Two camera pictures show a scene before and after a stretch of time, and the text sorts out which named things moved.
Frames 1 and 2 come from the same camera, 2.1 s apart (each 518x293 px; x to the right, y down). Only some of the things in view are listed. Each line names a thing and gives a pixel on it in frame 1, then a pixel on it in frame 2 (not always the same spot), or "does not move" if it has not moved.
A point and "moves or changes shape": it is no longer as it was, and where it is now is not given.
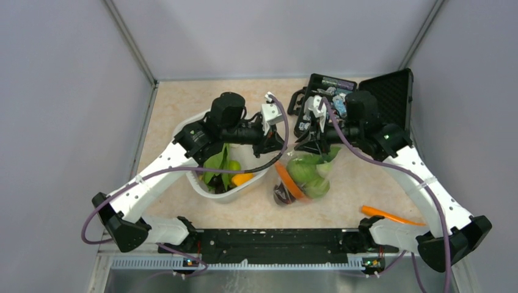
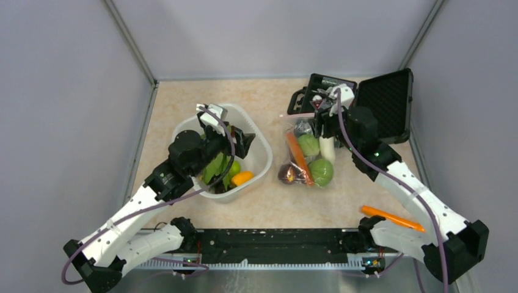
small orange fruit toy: [239, 179] does not move
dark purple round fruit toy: [282, 195] → [288, 174]
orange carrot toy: [292, 186] → [299, 156]
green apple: [317, 188] → [321, 171]
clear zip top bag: [303, 177] moves or changes shape
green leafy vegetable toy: [220, 160] does not move
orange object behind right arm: [373, 211] does not move
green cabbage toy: [303, 168] moves or changes shape
